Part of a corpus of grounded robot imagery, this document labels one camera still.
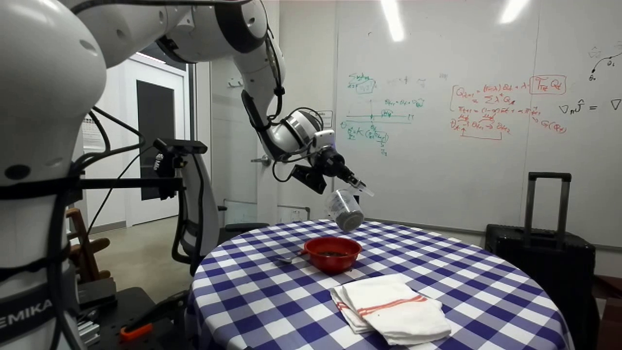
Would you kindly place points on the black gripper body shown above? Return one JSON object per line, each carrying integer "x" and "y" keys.
{"x": 335, "y": 165}

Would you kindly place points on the clear plastic measuring jug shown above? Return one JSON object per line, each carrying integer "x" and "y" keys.
{"x": 347, "y": 210}

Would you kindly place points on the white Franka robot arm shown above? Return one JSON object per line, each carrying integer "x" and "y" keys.
{"x": 40, "y": 97}

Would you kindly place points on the red bowl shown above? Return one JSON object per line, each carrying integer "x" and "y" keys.
{"x": 333, "y": 253}

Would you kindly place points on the small black box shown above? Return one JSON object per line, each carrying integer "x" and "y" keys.
{"x": 343, "y": 219}

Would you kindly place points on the white towel with red stripe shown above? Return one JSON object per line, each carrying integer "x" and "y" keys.
{"x": 395, "y": 311}

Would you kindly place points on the blue white checkered tablecloth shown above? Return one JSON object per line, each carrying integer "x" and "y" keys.
{"x": 273, "y": 303}

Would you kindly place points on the grey office chair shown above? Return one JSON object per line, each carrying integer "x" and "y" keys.
{"x": 199, "y": 214}

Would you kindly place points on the black robot mounting stand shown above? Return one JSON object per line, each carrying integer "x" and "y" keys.
{"x": 137, "y": 307}

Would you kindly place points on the wooden stand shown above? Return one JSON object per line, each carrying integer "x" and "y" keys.
{"x": 84, "y": 249}

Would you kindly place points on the black camera on stand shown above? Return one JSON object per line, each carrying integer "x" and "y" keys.
{"x": 178, "y": 151}

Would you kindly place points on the black horizontal mount bar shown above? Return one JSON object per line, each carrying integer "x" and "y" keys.
{"x": 117, "y": 183}

